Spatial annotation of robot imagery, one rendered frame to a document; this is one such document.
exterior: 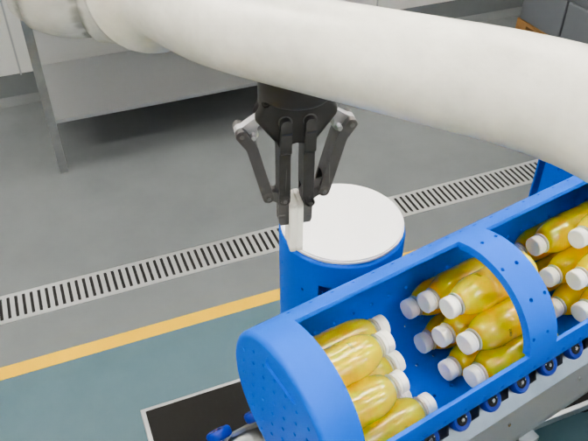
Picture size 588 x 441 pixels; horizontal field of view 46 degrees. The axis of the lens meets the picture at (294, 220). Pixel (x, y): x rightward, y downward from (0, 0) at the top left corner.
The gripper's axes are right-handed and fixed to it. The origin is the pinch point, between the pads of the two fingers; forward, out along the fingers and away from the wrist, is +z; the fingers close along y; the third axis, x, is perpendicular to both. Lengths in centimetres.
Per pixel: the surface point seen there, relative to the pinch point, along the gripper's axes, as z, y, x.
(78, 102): 126, 52, -257
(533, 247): 41, -55, -29
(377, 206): 48, -33, -57
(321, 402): 30.5, -3.4, 3.9
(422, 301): 41, -29, -20
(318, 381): 29.2, -3.6, 1.3
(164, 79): 126, 9, -273
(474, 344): 40, -34, -9
